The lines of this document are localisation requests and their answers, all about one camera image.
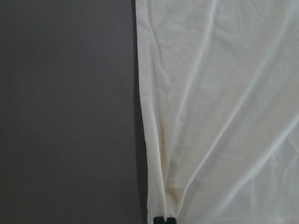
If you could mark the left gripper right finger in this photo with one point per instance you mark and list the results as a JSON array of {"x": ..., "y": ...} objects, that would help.
[{"x": 171, "y": 220}]

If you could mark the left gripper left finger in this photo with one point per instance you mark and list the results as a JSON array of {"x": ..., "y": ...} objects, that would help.
[{"x": 158, "y": 220}]

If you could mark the cream long sleeve shirt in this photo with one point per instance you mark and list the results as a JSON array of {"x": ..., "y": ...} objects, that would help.
[{"x": 219, "y": 93}]

